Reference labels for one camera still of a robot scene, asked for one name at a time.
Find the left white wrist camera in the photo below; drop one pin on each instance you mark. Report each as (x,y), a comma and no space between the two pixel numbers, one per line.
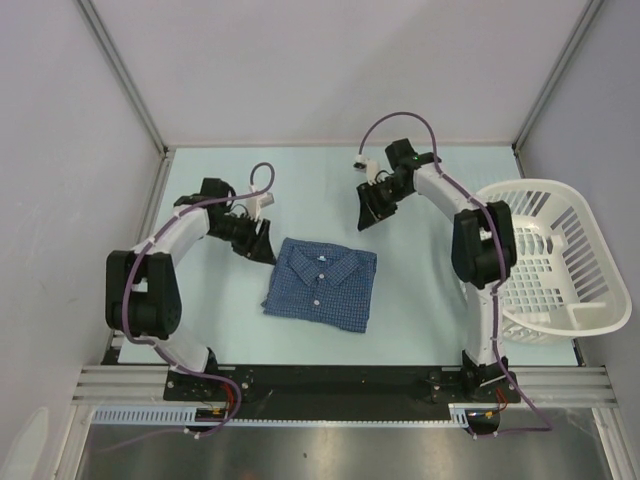
(256,204)

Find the white plastic laundry basket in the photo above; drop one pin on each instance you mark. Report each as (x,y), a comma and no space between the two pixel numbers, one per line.
(565,283)

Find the right aluminium frame post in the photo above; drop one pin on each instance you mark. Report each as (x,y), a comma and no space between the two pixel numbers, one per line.
(559,69)

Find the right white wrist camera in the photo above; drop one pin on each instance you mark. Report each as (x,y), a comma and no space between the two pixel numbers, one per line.
(370,168)

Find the aluminium front rail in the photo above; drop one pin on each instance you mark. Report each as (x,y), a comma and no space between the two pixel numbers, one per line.
(553,387)

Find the aluminium frame post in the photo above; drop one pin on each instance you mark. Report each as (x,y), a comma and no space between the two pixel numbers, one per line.
(124,79)
(559,69)

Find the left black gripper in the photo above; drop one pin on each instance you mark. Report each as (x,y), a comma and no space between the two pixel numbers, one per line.
(256,246)

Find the blue checkered long sleeve shirt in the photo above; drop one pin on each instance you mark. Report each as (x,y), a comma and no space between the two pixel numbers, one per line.
(322,283)

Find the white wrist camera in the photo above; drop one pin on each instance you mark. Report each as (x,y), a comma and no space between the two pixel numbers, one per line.
(256,204)
(370,168)

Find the left aluminium frame post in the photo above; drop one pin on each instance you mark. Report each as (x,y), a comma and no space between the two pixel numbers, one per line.
(124,79)

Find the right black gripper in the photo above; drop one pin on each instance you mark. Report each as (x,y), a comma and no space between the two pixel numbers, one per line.
(370,209)

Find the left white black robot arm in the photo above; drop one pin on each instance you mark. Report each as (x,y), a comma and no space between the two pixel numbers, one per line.
(142,297)

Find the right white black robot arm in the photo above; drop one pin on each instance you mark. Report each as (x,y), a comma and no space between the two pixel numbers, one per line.
(482,254)

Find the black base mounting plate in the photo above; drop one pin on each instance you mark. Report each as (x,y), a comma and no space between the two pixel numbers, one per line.
(360,393)

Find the white slotted cable duct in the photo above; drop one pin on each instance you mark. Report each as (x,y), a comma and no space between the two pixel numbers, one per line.
(197,417)

